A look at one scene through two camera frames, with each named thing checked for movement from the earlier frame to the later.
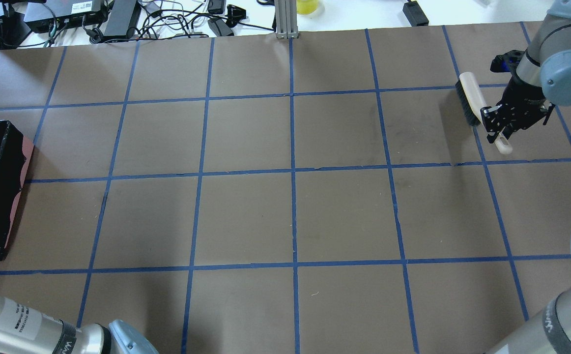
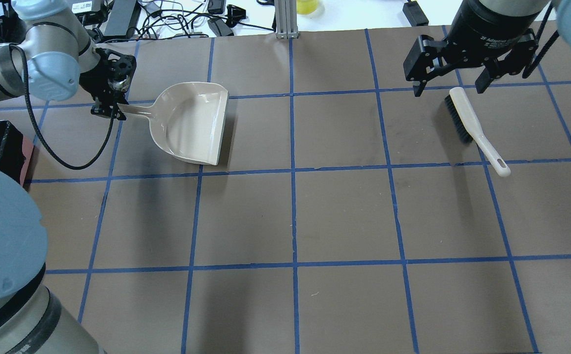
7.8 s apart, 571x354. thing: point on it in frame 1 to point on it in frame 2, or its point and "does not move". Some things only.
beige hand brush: [473, 100] to [466, 123]
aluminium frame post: [286, 19] does not move
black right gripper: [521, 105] to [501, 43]
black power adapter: [414, 14] does not move
